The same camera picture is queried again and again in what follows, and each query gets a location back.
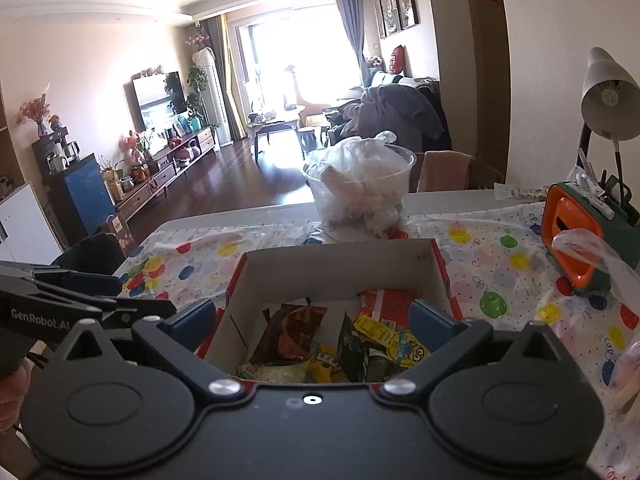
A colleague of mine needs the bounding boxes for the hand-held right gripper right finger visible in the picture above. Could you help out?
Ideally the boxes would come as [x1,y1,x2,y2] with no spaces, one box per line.
[380,298,576,403]

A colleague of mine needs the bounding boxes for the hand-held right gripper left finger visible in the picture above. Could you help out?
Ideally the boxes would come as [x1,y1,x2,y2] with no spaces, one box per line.
[50,299,246,403]

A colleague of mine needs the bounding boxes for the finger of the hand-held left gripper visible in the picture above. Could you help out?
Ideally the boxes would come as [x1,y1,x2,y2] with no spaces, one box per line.
[33,268,124,301]
[101,299,179,329]

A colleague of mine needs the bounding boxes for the bright red snack packet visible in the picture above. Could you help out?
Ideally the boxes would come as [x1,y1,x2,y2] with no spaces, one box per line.
[357,287,426,328]

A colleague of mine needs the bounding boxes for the dark green snack packet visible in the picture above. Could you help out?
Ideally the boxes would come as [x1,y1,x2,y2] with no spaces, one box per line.
[337,312,373,383]

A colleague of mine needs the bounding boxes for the dark red snack packet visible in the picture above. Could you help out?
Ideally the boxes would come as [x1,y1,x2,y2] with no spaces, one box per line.
[249,304,328,367]

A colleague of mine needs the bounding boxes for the small yellow snack packet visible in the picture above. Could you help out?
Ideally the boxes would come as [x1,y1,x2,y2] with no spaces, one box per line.
[304,344,346,383]

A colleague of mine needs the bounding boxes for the red cardboard box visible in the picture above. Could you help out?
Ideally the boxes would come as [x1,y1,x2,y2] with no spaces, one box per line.
[197,238,463,387]

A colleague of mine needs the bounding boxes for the person's left hand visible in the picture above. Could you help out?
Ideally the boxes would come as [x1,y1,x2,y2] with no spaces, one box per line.
[0,362,31,433]

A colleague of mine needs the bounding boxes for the brown paper bag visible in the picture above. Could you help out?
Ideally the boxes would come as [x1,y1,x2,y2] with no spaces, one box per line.
[102,215,133,256]

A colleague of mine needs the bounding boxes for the blue cabinet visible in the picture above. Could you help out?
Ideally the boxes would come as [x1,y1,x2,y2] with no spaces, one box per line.
[42,152,118,248]

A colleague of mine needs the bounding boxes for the white cabinet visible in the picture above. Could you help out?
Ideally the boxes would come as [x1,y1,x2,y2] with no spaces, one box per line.
[0,182,63,266]

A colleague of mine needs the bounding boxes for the balloon print tablecloth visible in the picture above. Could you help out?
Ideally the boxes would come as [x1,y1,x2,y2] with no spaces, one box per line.
[112,200,640,480]

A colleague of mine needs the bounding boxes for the wooden television cabinet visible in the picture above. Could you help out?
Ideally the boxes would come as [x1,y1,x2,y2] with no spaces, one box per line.
[117,127,221,221]

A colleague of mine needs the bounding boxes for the black coffee machine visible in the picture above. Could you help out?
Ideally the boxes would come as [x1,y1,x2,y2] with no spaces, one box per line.
[32,125,81,176]

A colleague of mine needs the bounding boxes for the pink towel on chair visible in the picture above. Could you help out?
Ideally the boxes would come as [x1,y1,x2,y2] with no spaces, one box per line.
[410,150,503,193]

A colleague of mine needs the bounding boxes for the clear plastic packet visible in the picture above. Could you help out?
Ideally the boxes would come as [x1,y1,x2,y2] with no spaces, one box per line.
[494,182,548,204]

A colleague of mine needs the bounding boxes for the white plastic bag with food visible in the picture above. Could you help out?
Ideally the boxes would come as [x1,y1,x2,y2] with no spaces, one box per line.
[305,131,408,233]

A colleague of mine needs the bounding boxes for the clear plastic container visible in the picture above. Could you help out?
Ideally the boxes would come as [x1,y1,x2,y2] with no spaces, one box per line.
[301,144,417,241]

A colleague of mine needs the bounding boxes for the translucent plastic bag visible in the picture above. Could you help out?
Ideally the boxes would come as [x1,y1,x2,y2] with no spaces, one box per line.
[550,227,623,281]

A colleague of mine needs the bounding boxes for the orange green desk organizer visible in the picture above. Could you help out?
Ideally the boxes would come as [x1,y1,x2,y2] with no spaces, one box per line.
[541,181,640,296]

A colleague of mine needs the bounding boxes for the pink flowers in vase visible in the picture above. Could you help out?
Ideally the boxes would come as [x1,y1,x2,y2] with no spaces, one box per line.
[17,94,53,137]

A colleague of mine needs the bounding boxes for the flat screen television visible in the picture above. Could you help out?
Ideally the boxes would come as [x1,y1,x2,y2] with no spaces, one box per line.
[131,71,188,133]

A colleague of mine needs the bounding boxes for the coffee table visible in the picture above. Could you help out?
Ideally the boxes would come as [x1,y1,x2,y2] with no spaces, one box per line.
[252,120,306,161]

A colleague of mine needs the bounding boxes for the clear plastic bag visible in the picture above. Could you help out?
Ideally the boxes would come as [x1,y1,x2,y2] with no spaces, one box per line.
[607,340,640,416]

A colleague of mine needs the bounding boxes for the white marker pen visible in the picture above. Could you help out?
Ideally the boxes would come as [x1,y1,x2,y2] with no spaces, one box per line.
[575,172,616,221]

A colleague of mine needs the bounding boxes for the grey pile of clothes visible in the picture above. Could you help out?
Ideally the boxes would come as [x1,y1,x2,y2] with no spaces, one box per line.
[345,84,448,153]

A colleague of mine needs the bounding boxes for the green potted plant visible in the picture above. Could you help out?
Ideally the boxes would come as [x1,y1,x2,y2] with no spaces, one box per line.
[186,65,211,126]

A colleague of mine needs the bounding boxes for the white tower air conditioner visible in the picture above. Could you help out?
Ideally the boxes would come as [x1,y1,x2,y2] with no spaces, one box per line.
[192,47,236,143]

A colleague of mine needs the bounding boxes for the brown door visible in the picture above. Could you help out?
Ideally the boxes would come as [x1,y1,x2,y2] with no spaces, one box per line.
[467,0,511,186]

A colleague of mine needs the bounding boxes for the grey yellow curtain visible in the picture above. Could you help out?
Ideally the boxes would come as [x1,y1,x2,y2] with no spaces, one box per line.
[207,14,248,140]

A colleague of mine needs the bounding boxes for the grey desk lamp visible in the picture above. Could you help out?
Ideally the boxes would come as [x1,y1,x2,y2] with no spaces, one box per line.
[575,46,640,196]

